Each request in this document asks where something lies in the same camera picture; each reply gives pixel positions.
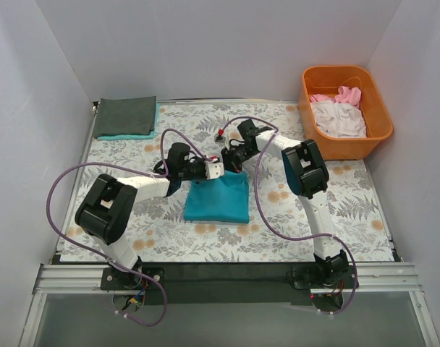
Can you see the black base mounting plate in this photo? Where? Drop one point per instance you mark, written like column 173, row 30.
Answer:
column 227, row 282

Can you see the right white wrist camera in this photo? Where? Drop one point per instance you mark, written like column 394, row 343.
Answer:
column 222, row 137

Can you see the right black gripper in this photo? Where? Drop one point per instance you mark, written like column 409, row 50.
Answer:
column 229, row 160

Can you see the orange plastic basket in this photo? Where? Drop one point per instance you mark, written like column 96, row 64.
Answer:
column 326, row 80

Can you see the aluminium frame rail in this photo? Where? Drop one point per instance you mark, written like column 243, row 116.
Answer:
column 373, row 277

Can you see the pink garment in basket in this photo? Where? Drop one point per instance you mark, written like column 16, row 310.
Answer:
column 345, row 94

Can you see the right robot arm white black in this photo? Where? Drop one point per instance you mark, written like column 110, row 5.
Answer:
column 307, row 177

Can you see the folded dark grey t shirt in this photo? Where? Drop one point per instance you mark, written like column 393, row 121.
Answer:
column 134, row 116

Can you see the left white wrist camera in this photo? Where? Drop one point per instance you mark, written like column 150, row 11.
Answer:
column 214, row 168

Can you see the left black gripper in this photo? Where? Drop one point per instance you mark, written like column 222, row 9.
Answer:
column 200, row 170

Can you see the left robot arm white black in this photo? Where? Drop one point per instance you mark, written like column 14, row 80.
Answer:
column 105, row 211

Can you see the white garment in basket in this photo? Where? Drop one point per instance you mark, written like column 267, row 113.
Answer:
column 339, row 120

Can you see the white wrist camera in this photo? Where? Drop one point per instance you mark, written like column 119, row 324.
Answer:
column 214, row 168
column 222, row 137

